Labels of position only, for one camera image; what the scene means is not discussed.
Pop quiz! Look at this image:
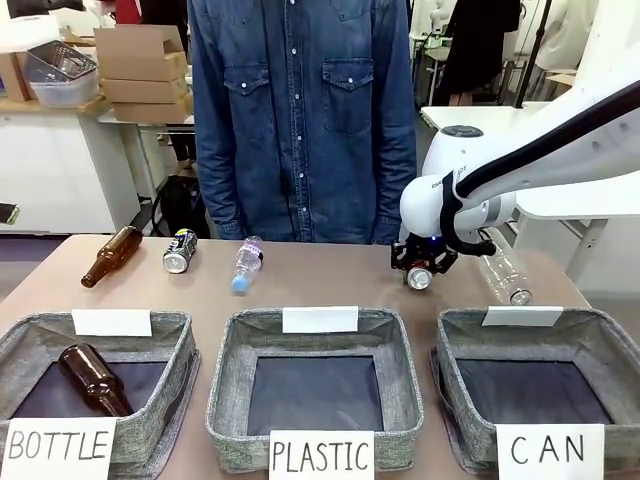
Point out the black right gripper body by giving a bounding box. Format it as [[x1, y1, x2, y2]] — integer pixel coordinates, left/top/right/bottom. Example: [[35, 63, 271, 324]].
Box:
[[396, 233, 455, 265]]

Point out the silver drink can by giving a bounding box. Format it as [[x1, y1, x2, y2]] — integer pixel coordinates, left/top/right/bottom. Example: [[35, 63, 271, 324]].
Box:
[[406, 266, 434, 292]]

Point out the grey fabric basket can label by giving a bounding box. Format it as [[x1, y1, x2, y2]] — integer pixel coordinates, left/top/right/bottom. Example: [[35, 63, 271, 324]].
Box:
[[429, 305, 640, 476]]

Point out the black yellow drink can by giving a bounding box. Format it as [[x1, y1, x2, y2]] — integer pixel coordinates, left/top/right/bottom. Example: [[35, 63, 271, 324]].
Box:
[[161, 228, 199, 276]]

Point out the grey fabric basket plastic label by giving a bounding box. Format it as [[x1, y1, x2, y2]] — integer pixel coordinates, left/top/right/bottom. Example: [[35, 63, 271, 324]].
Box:
[[204, 307, 426, 475]]

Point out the white paper sign CAN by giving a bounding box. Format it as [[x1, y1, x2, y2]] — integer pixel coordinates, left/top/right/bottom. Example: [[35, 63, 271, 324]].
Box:
[[495, 422, 606, 480]]

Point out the grey fabric basket bottle label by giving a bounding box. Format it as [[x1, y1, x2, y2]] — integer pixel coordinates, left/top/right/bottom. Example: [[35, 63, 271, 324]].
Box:
[[0, 309, 202, 480]]

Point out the clear plastic bottle without cap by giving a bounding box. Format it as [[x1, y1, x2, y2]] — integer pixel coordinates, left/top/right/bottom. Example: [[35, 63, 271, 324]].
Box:
[[474, 243, 533, 307]]

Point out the white desk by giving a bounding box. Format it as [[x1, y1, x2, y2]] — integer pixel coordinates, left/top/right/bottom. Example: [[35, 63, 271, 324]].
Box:
[[0, 94, 197, 236]]

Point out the blank white card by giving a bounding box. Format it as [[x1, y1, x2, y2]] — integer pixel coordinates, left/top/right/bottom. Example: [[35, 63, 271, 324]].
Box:
[[281, 306, 360, 335], [480, 305, 565, 328], [71, 308, 153, 338]]

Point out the brown glass bottle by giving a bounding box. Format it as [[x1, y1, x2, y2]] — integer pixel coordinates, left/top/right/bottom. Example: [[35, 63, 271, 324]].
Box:
[[58, 343, 135, 417], [80, 225, 145, 290]]

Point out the clear plastic container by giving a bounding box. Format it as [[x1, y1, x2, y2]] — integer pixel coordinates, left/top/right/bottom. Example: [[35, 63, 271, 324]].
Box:
[[23, 41, 100, 109]]

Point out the clear plastic bottle blue cap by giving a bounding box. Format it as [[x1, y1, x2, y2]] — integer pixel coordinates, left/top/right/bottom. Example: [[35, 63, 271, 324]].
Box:
[[229, 235, 266, 295]]

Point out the person in denim shirt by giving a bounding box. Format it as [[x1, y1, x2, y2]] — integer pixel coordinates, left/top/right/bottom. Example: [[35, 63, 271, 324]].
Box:
[[186, 0, 419, 246]]

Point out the black backpack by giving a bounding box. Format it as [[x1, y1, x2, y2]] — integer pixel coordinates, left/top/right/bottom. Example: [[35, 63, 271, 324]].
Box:
[[151, 174, 211, 239]]

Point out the flat cardboard box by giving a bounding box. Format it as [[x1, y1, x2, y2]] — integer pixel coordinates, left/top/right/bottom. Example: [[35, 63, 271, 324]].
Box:
[[98, 75, 192, 106], [109, 96, 195, 125]]

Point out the white foam block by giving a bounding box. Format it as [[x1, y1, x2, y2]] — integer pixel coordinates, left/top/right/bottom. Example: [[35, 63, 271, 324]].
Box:
[[0, 13, 62, 55]]

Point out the white side table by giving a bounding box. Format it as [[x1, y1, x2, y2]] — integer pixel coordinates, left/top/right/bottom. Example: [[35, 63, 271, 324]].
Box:
[[419, 101, 640, 296]]

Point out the white paper sign PLASTIC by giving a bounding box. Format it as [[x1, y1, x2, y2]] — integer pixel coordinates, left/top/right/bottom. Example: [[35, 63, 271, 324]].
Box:
[[268, 428, 376, 480]]

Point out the open cardboard box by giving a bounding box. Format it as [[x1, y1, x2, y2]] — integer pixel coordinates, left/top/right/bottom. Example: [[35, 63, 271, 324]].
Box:
[[92, 23, 190, 82]]

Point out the person in black coat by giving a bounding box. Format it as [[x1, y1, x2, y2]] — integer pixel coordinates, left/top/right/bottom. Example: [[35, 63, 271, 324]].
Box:
[[446, 0, 522, 107]]

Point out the white paper sign BOTTLE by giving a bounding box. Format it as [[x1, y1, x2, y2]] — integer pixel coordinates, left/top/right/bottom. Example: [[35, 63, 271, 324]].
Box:
[[0, 416, 118, 480]]

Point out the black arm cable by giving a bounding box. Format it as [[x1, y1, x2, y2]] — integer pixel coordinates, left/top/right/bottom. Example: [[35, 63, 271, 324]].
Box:
[[437, 79, 640, 257]]

